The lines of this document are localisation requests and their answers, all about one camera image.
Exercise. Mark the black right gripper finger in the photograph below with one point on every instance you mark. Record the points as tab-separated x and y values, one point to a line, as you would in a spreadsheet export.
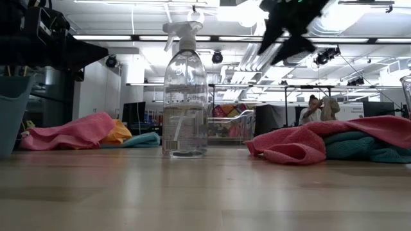
269	37
293	48

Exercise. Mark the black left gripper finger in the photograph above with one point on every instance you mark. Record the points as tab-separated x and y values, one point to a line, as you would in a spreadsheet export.
86	53

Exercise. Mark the pink microfiber towel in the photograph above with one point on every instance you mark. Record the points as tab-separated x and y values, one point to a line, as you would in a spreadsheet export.
70	134
295	144

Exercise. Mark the orange microfiber towel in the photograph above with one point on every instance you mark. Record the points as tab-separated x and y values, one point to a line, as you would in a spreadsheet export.
118	133

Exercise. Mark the teal microfiber towel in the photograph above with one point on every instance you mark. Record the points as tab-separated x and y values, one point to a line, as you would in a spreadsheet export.
395	155
144	140
346	144

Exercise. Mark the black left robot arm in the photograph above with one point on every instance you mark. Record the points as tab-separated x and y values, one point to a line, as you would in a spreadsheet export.
13	48

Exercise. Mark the black ceiling spotlight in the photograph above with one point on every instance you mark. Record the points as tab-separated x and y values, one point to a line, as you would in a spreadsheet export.
326	56
111	61
217	57

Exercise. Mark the person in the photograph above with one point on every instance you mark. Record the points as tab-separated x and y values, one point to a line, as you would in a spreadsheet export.
309	112

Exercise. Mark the beige cloth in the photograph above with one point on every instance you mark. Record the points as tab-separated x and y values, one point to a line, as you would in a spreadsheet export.
330	109

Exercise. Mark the black computer monitor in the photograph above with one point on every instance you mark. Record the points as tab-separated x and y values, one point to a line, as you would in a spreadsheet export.
379	109
133	114

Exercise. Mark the colourful patchwork cloth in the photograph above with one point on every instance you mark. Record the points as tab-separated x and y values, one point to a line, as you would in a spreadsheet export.
229	110

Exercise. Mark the teal plastic basket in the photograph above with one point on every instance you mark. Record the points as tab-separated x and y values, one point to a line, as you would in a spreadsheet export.
13	112

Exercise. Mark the clear plastic basket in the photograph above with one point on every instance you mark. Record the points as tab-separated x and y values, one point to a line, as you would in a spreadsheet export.
407	93
231	128

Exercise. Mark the clear plastic spray bottle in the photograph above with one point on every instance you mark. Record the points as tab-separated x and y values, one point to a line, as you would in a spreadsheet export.
184	128

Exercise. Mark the black overhead frame bar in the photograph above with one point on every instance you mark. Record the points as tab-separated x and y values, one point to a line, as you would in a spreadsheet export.
224	38

